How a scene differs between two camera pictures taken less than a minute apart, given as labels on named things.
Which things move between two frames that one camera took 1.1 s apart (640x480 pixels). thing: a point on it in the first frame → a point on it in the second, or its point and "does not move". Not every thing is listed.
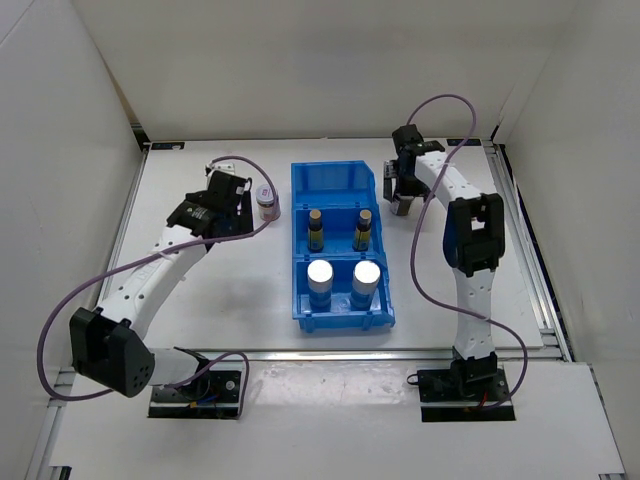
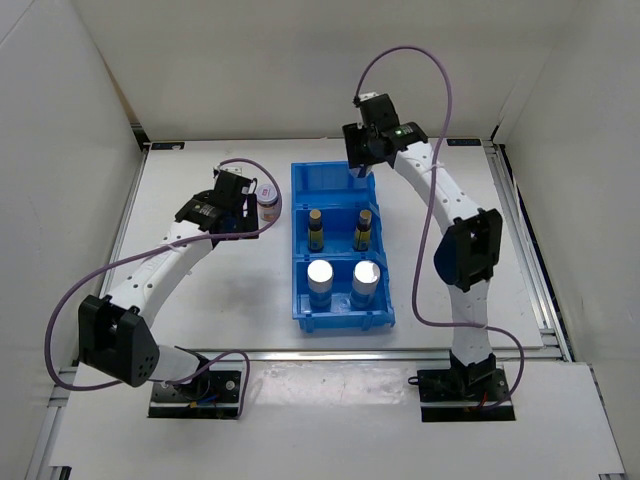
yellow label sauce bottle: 315,231 does not move
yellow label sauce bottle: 362,232 does not move
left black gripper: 242,221 does not move
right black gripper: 391,171 → 353,135
